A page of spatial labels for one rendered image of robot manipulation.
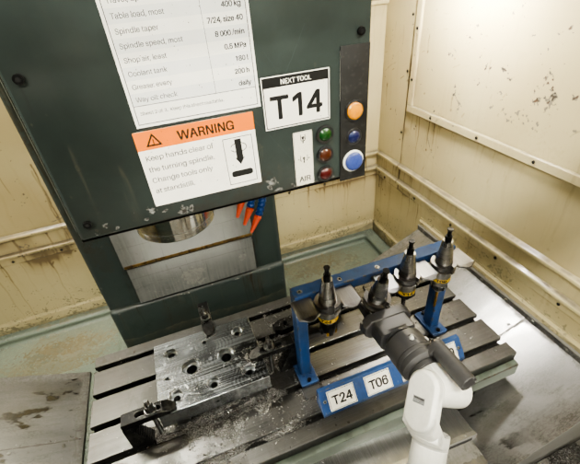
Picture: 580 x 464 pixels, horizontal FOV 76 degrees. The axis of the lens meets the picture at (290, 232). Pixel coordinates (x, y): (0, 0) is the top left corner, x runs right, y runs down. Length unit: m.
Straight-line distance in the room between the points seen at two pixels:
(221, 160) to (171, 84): 0.12
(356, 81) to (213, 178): 0.24
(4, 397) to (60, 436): 0.26
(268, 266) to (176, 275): 0.37
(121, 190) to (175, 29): 0.21
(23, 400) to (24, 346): 0.45
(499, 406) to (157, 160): 1.20
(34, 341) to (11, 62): 1.71
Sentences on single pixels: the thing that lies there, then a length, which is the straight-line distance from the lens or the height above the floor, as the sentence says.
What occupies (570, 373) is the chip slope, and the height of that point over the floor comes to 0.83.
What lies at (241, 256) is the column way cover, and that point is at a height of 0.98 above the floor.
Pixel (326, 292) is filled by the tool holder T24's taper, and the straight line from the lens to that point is 0.85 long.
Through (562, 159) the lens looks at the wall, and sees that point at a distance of 1.24.
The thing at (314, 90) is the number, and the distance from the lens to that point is 0.54.
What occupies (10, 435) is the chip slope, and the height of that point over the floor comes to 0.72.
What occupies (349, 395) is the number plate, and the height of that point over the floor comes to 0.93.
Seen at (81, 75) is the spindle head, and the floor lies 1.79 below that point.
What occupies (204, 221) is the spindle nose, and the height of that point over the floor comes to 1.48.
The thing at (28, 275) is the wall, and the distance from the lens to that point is 1.94.
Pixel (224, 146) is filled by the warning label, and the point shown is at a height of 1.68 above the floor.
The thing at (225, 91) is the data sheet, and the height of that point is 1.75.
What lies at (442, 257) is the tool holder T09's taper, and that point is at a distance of 1.00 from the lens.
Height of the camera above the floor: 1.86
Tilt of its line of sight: 35 degrees down
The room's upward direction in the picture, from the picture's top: 5 degrees counter-clockwise
